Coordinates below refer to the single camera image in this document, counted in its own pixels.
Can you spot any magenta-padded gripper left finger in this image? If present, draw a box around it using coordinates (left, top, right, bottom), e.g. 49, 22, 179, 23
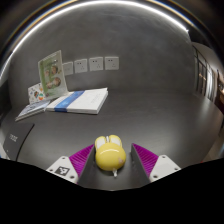
45, 143, 98, 186

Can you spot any grey striped booklet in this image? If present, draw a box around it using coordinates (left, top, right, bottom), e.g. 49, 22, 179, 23
14, 99, 51, 122

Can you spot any white book with blue band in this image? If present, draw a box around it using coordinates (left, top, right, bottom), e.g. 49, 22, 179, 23
45, 87, 109, 115

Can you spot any yellow rabbit-shaped computer mouse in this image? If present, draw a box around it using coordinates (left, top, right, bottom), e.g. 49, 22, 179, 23
94, 134, 128, 178

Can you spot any white ceiling light strip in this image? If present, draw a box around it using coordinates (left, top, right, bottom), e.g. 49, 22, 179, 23
0, 0, 190, 78

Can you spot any small white colourful card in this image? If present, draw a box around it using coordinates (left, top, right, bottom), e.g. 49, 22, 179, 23
27, 82, 47, 105

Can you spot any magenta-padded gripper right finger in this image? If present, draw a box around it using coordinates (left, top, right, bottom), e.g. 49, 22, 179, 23
130, 143, 182, 184

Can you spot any glass window frame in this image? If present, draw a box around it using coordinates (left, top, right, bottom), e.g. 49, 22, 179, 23
192, 44, 224, 111

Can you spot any green upright brochure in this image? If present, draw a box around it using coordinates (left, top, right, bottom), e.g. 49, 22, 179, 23
37, 49, 69, 101

